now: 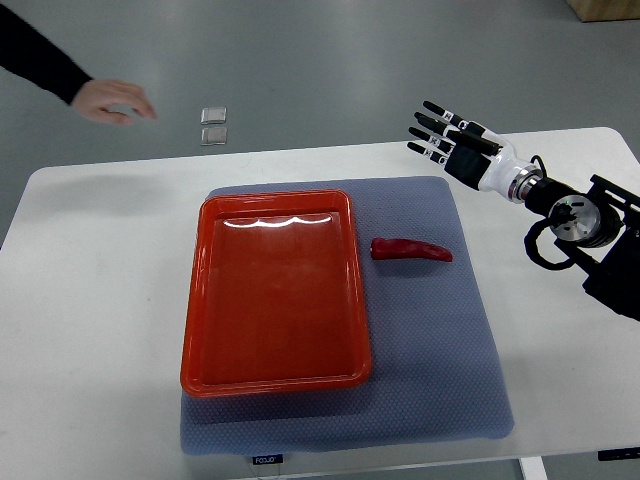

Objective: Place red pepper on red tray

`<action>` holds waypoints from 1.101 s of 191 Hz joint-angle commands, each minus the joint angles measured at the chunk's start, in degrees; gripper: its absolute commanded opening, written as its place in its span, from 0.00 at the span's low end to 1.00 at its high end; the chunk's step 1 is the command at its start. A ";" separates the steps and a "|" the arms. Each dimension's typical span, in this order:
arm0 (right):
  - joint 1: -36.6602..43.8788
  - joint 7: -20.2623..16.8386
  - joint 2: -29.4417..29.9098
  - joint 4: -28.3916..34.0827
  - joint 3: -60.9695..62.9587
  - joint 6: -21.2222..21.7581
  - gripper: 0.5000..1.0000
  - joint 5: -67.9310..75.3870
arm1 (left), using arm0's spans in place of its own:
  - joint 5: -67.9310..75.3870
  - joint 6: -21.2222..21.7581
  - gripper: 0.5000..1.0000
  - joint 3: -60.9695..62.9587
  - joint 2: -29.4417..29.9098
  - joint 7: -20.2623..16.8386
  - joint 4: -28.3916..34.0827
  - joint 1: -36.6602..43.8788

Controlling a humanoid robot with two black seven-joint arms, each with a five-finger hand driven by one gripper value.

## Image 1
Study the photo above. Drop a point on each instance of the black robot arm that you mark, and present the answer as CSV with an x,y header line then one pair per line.
x,y
597,230

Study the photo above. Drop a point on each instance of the red pepper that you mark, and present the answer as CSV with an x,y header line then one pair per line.
x,y
398,248

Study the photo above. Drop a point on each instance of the person's bare hand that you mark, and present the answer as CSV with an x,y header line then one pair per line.
x,y
96,100

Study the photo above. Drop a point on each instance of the white table leg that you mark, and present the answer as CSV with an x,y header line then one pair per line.
x,y
532,468

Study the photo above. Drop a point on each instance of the metal floor plate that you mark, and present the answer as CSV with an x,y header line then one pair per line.
x,y
216,135
213,115

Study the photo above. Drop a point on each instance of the lower metal floor plate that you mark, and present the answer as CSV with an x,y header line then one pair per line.
x,y
216,135

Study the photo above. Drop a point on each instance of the blue-grey foam mat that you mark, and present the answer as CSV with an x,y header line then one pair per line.
x,y
436,372

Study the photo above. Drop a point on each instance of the black table label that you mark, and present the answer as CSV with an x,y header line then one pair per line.
x,y
271,459

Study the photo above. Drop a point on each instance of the red plastic tray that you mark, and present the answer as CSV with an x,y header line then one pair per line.
x,y
276,300

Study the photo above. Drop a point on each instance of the upper metal floor plate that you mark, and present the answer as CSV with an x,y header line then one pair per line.
x,y
213,115

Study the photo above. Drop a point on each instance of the black table control panel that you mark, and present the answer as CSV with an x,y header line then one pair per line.
x,y
619,454

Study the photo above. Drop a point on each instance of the black sleeved forearm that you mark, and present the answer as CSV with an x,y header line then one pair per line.
x,y
28,54

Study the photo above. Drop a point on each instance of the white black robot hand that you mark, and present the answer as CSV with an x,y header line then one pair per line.
x,y
477,157

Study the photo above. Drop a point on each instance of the wooden box corner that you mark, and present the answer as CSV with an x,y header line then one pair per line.
x,y
605,10

